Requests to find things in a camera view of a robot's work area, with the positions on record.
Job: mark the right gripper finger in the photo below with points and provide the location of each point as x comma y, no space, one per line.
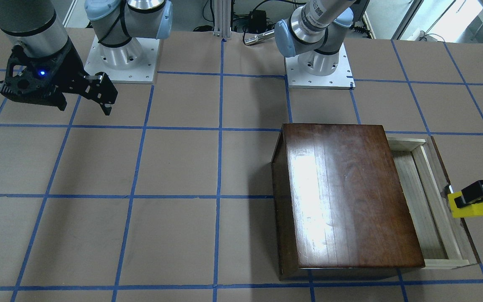
106,107
59,101

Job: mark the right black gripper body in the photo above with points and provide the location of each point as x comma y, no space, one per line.
70,63

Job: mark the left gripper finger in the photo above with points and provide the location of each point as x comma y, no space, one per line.
472,194

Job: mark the yellow block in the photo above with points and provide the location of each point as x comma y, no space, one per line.
472,210

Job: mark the wooden drawer with white handle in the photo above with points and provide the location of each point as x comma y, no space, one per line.
445,241

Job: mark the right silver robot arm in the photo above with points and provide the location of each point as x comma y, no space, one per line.
44,64

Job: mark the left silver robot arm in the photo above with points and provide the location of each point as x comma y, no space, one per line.
317,30

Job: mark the dark wooden drawer box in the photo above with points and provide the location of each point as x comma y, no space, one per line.
339,206

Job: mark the black power supply box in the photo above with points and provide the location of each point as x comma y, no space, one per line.
257,19

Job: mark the silver cylindrical connector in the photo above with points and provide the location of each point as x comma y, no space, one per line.
258,38

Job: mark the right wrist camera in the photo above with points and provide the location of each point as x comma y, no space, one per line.
24,83

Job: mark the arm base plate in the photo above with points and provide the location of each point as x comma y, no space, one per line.
135,62
313,70

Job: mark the rear aluminium frame post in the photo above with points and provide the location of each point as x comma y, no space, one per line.
222,18

